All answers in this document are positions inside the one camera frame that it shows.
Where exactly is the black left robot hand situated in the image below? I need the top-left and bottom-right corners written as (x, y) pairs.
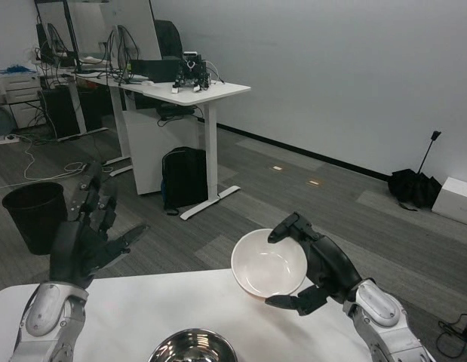
top-left (48, 161), bottom-right (148, 290)

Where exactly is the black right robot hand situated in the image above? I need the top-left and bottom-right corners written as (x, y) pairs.
top-left (265, 211), bottom-right (364, 317)

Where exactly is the white orange plastic bowl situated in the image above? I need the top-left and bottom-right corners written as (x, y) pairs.
top-left (231, 228), bottom-right (309, 301)

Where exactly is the shiny steel bowl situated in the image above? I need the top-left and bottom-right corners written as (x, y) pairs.
top-left (147, 328), bottom-right (238, 362)

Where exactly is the black trash bin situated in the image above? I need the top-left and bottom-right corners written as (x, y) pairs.
top-left (2, 181), bottom-right (68, 256)

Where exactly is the black folded umbrella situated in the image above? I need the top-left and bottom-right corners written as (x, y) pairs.
top-left (387, 130), bottom-right (443, 211)

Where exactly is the white cabinet panel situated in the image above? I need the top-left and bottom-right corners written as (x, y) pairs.
top-left (122, 109), bottom-right (210, 196)

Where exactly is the black backpack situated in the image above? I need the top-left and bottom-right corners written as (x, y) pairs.
top-left (160, 146), bottom-right (210, 216)

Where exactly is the black computer tower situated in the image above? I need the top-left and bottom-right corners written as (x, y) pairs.
top-left (39, 86), bottom-right (81, 143)

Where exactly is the white box with black logo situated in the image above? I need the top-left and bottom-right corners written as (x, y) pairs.
top-left (431, 176), bottom-right (467, 229)

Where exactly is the white standing desk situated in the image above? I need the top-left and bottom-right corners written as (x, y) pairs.
top-left (104, 80), bottom-right (252, 222)
top-left (55, 70), bottom-right (124, 143)

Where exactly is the gray round chair back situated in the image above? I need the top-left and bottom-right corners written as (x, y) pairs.
top-left (0, 103), bottom-right (15, 143)

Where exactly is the white drawer cabinet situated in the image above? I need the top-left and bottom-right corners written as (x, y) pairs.
top-left (0, 73), bottom-right (44, 129)

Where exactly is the black rectangular case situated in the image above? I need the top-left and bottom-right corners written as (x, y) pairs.
top-left (129, 58), bottom-right (181, 82)

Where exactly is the white floor cable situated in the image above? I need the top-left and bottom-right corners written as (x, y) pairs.
top-left (23, 141), bottom-right (87, 180)

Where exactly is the black cable tray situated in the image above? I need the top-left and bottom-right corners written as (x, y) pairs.
top-left (156, 103), bottom-right (195, 121)

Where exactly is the black robotic device with wires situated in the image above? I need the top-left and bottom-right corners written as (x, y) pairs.
top-left (171, 51), bottom-right (214, 94)

